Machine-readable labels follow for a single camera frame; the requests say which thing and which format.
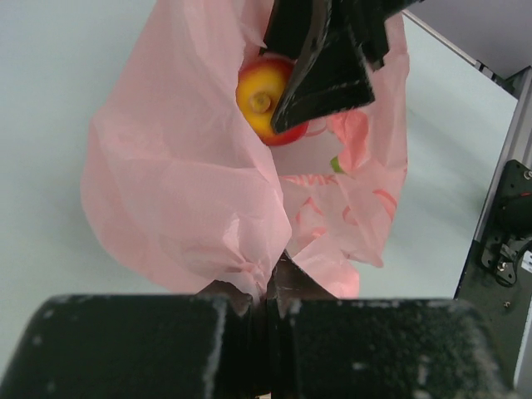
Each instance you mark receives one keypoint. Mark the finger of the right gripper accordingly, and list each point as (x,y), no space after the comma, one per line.
(293,29)
(331,79)

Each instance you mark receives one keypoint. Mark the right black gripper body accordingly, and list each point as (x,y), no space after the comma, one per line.
(362,23)

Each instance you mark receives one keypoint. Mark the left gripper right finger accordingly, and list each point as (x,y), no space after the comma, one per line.
(321,346)

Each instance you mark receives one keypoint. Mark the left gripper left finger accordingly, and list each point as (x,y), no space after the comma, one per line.
(140,346)

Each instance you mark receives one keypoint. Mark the fake red yellow peach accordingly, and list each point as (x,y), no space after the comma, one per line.
(259,90)

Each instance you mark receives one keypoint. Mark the pink plastic bag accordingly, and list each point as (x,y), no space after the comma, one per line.
(177,187)

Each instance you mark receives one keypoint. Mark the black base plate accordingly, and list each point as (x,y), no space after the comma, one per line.
(496,278)

